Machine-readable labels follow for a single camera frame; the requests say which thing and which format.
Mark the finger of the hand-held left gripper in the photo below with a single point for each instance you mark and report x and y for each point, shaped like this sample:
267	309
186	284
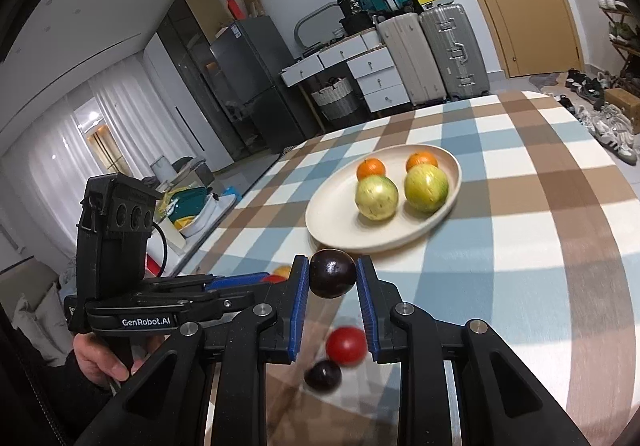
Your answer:
240	300
235	282

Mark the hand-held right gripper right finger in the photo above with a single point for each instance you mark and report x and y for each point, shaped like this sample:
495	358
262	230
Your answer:
367	311

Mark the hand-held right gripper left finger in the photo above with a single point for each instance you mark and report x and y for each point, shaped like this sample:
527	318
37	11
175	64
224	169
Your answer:
297	311

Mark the red tomato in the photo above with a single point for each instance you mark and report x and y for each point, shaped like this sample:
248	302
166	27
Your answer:
274	278
346	345

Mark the dark purple plum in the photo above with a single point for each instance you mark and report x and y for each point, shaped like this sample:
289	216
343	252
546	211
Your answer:
332	273
323	376

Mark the cream round plate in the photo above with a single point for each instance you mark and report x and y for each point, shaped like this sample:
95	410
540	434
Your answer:
340	221

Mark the yellow-green guava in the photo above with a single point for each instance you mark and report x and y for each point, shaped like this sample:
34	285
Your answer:
376	197
425	187

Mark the orange mandarin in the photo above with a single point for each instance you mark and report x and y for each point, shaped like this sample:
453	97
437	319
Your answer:
371	169
421	161

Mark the person's left forearm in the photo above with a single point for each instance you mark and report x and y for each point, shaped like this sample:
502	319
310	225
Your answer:
55	401

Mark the person's left hand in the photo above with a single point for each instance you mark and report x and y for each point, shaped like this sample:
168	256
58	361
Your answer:
95	351

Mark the white tub with green bowls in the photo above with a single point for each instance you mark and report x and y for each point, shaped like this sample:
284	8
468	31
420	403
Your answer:
192	211

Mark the beige cushion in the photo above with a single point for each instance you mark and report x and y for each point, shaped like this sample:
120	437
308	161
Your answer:
35	311

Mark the white bin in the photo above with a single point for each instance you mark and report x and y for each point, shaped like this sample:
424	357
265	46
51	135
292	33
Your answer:
161	170

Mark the white curtain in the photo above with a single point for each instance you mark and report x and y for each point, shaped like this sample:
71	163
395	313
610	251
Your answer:
60	151

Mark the white wardrobe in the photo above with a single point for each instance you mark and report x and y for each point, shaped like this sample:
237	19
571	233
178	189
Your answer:
170	101

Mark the checked tablecloth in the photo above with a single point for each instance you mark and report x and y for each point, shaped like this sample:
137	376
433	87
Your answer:
525	236

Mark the dark glass cabinet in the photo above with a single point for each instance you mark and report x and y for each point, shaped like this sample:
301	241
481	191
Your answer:
200	76

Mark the grey refrigerator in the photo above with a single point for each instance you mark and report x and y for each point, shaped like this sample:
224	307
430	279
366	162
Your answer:
260	81

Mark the woven basket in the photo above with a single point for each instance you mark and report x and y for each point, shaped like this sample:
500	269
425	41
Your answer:
336	101

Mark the white drawer dresser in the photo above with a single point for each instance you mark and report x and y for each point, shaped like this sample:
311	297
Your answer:
375	76

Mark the beige suitcase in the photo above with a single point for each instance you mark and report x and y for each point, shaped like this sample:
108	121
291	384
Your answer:
410	61

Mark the red box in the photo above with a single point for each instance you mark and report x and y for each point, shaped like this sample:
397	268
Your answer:
237	9

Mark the silver suitcase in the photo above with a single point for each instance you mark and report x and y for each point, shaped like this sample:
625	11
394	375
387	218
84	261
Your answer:
452	51

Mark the brown cardboard sheet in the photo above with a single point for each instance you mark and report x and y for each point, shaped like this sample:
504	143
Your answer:
251	1

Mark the black printed bag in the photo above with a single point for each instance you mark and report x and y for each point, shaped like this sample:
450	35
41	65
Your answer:
350	6

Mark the group of white black sneakers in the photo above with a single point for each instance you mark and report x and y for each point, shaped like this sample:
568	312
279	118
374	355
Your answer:
605	126

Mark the black yellow shoe box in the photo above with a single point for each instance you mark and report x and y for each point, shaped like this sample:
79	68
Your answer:
435	1

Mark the small cardboard box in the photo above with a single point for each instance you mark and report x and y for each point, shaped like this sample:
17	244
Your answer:
622	101

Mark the wooden door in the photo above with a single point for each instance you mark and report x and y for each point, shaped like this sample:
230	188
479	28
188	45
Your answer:
525	16

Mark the wooden shoe rack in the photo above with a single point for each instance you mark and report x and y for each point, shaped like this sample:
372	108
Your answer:
625	41

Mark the grey oval frame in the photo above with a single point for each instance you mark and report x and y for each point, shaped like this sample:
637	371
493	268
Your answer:
300	24

